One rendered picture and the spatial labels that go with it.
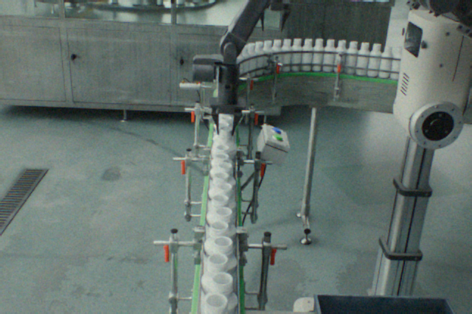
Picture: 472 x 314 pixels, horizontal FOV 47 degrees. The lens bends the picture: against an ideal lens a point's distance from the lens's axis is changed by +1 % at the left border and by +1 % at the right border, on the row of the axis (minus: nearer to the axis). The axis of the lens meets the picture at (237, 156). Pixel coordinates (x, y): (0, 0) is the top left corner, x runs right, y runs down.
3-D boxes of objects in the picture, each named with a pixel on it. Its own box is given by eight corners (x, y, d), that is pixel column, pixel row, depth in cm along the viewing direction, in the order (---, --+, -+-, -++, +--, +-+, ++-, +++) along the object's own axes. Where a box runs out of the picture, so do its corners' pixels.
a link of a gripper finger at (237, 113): (240, 140, 150) (242, 108, 146) (214, 138, 150) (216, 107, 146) (240, 131, 156) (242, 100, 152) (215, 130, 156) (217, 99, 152)
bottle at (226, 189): (210, 238, 136) (212, 180, 129) (234, 239, 136) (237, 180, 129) (209, 252, 130) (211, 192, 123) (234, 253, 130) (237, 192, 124)
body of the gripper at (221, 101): (245, 113, 147) (247, 86, 144) (208, 110, 146) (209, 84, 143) (245, 105, 153) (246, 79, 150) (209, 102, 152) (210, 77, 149)
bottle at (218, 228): (202, 299, 114) (203, 232, 107) (203, 281, 120) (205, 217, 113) (230, 300, 114) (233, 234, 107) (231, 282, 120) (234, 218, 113)
